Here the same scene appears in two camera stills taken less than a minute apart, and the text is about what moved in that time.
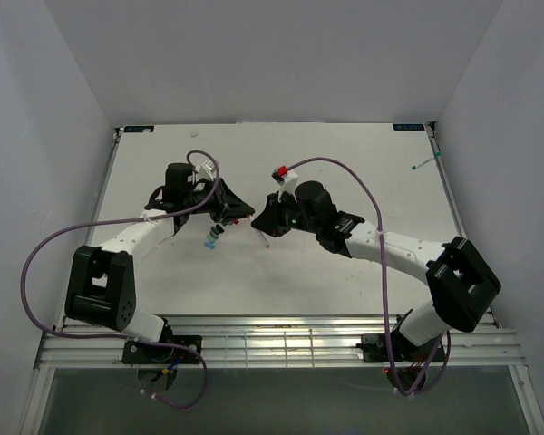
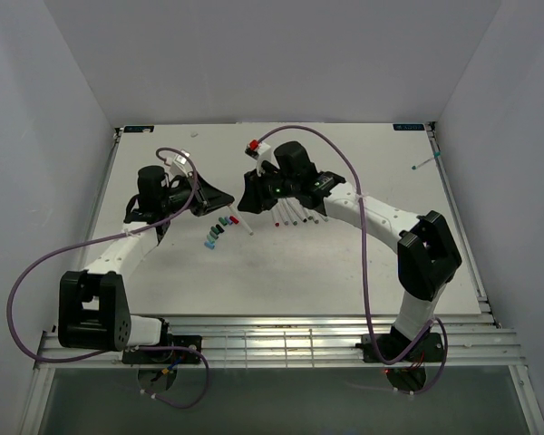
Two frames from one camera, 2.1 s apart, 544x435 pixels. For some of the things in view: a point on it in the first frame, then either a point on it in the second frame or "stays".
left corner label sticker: (138, 128) stays
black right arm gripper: (270, 221) to (255, 196)
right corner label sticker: (408, 127) stays
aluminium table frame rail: (294, 343) stays
